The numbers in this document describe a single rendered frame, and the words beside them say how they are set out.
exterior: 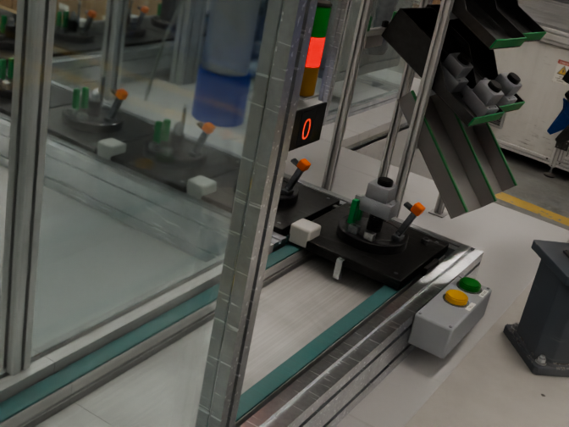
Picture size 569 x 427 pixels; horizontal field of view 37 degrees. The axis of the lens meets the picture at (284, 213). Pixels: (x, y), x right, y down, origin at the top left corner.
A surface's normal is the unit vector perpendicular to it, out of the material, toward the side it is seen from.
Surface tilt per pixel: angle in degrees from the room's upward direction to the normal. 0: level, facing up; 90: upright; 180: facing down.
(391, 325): 0
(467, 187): 45
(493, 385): 0
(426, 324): 90
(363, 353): 0
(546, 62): 90
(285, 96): 90
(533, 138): 90
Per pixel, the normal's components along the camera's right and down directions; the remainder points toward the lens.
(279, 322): 0.18, -0.90
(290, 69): 0.84, 0.35
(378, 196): -0.52, 0.25
